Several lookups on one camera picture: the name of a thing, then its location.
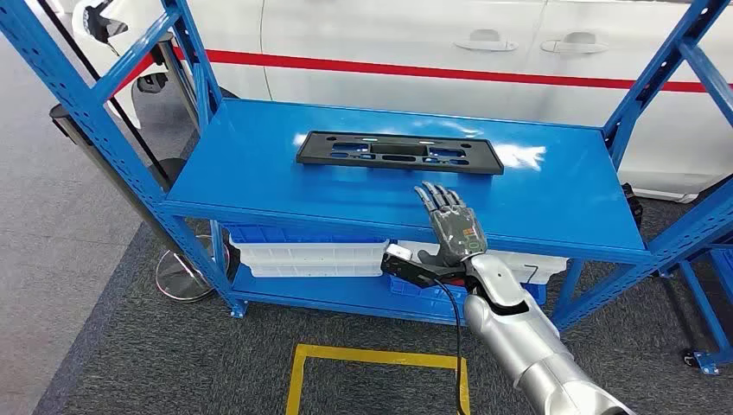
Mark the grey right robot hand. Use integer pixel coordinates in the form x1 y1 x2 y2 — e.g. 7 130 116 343
415 182 489 267

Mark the black plastic frame part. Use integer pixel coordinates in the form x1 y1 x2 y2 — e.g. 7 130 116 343
296 131 505 176

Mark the blue metal shelf with casters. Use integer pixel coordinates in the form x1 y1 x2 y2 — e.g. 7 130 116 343
658 243 733 376

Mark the blue plastic bin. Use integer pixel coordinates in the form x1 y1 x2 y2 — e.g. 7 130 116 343
225 224 387 245
389 273 548 308

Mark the yellow floor tape square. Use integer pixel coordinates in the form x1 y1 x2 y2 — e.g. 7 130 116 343
284 343 472 415

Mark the white car with red stripe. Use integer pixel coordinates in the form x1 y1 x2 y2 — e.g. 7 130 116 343
71 0 733 204

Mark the black pole with round base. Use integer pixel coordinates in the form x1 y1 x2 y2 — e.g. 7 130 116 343
36 0 188 193

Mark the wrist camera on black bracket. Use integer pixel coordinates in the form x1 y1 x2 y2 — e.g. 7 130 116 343
380 243 468 291

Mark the black camera cable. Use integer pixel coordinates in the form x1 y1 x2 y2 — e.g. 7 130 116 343
432 278 468 415

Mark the chrome stanchion post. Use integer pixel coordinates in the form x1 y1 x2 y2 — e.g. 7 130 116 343
48 103 230 303
153 31 201 130

